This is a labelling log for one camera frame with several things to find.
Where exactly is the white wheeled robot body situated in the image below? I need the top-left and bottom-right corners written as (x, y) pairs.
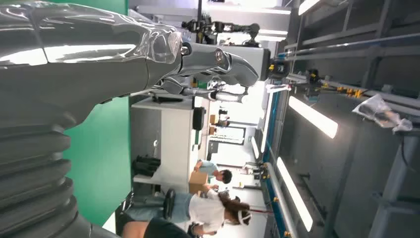
top-left (223, 45), bottom-right (272, 82)

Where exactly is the black chair base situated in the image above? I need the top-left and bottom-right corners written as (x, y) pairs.
top-left (132, 155), bottom-right (162, 178)

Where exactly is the black box on desk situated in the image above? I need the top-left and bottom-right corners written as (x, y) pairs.
top-left (192, 107), bottom-right (207, 131)

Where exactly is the brown cardboard box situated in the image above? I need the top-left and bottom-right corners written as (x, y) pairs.
top-left (188, 171), bottom-right (210, 194)

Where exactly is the grey ceiling pipe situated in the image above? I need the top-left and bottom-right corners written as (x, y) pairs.
top-left (264, 162), bottom-right (300, 238)

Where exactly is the clear plastic bag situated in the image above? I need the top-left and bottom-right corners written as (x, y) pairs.
top-left (352, 94), bottom-right (413, 134)

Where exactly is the long ceiling light strip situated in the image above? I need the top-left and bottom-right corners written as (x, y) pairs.
top-left (251, 136), bottom-right (260, 160)
top-left (276, 156), bottom-right (314, 233)
top-left (298, 0), bottom-right (321, 16)

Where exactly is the black office chair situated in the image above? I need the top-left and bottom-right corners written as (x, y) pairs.
top-left (162, 188), bottom-right (177, 220)

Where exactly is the white background desk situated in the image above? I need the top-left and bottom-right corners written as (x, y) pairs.
top-left (130, 97), bottom-right (211, 193)

